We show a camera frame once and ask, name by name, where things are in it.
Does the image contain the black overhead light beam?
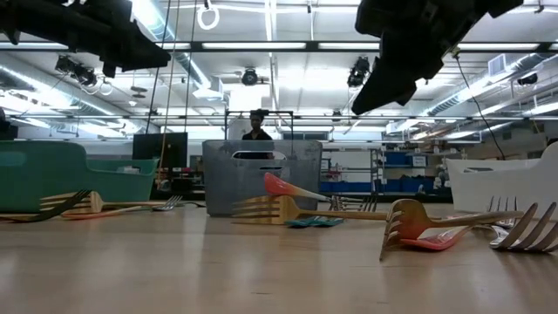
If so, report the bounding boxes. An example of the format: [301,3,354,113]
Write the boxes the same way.
[0,40,558,53]

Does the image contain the silver metal fork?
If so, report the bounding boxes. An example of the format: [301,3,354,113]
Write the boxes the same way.
[487,195,519,229]

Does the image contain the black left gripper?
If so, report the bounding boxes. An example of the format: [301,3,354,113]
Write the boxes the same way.
[0,0,171,79]

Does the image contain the blue storage crates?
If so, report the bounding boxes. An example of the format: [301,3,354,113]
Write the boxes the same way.
[320,181,374,194]

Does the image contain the white plastic bin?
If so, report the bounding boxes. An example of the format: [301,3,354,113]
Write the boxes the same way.
[445,141,558,219]

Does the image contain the black computer monitor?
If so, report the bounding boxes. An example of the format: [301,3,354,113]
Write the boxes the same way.
[133,132,188,171]

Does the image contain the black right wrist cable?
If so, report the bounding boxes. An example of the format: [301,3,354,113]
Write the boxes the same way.
[453,51,507,161]

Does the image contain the white hanging ring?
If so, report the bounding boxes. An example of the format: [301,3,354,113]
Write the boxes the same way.
[196,3,221,31]

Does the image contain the teal plastic bin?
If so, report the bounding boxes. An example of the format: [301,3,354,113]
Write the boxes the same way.
[0,140,160,214]

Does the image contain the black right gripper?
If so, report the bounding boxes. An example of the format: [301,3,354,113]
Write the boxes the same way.
[351,0,524,115]

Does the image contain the person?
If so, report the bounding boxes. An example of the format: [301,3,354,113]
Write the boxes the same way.
[241,108,276,160]

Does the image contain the grey translucent plastic bin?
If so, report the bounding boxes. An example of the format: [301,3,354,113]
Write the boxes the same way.
[202,139,323,218]

